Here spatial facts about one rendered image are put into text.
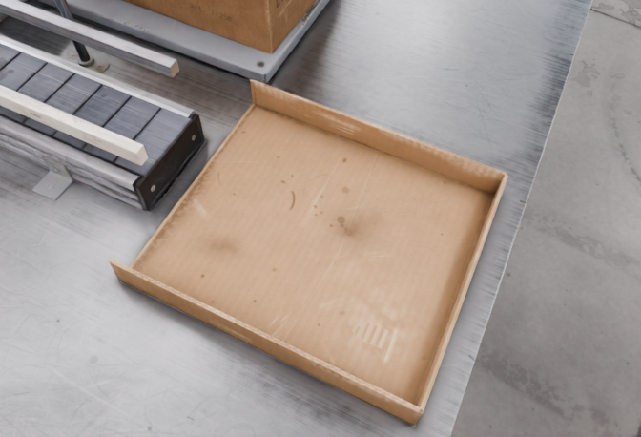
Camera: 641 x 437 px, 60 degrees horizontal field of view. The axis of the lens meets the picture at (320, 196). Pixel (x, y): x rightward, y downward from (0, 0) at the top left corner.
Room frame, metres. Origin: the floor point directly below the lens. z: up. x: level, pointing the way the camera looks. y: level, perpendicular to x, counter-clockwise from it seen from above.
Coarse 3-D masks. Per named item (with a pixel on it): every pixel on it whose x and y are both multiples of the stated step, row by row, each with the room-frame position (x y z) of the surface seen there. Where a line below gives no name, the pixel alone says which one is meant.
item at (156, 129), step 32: (0, 64) 0.46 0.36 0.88; (32, 64) 0.47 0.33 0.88; (32, 96) 0.42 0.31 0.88; (64, 96) 0.42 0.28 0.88; (96, 96) 0.42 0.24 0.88; (128, 96) 0.42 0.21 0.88; (32, 128) 0.37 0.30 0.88; (128, 128) 0.38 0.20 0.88; (160, 128) 0.38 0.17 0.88; (128, 160) 0.34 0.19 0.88
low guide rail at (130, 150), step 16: (0, 96) 0.38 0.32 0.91; (16, 96) 0.38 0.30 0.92; (16, 112) 0.38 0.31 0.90; (32, 112) 0.37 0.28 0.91; (48, 112) 0.36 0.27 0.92; (64, 112) 0.37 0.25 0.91; (64, 128) 0.35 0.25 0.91; (80, 128) 0.35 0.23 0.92; (96, 128) 0.35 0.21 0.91; (96, 144) 0.34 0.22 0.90; (112, 144) 0.33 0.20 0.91; (128, 144) 0.33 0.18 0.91; (144, 160) 0.32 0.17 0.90
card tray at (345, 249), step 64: (256, 128) 0.42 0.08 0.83; (320, 128) 0.43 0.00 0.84; (384, 128) 0.40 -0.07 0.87; (192, 192) 0.33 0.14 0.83; (256, 192) 0.33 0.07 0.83; (320, 192) 0.34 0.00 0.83; (384, 192) 0.34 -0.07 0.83; (448, 192) 0.34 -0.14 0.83; (192, 256) 0.26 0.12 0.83; (256, 256) 0.26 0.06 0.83; (320, 256) 0.26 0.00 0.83; (384, 256) 0.26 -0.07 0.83; (448, 256) 0.27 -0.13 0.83; (256, 320) 0.19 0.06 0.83; (320, 320) 0.19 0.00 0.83; (384, 320) 0.20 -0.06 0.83; (448, 320) 0.20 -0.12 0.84; (384, 384) 0.14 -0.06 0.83
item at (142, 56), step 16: (0, 0) 0.47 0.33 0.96; (16, 0) 0.47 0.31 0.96; (16, 16) 0.46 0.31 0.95; (32, 16) 0.45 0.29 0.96; (48, 16) 0.45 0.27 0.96; (64, 32) 0.43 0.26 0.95; (80, 32) 0.43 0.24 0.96; (96, 32) 0.43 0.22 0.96; (96, 48) 0.42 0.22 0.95; (112, 48) 0.41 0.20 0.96; (128, 48) 0.41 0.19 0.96; (144, 48) 0.41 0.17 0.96; (144, 64) 0.39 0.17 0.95; (160, 64) 0.39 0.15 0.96; (176, 64) 0.39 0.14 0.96
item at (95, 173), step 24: (24, 48) 0.49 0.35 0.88; (144, 96) 0.42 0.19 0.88; (0, 120) 0.38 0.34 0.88; (192, 120) 0.39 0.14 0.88; (0, 144) 0.39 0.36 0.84; (24, 144) 0.37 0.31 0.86; (48, 144) 0.35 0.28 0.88; (192, 144) 0.39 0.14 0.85; (72, 168) 0.34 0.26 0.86; (96, 168) 0.33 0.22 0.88; (120, 168) 0.33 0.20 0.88; (168, 168) 0.35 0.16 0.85; (120, 192) 0.32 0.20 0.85; (144, 192) 0.31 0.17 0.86
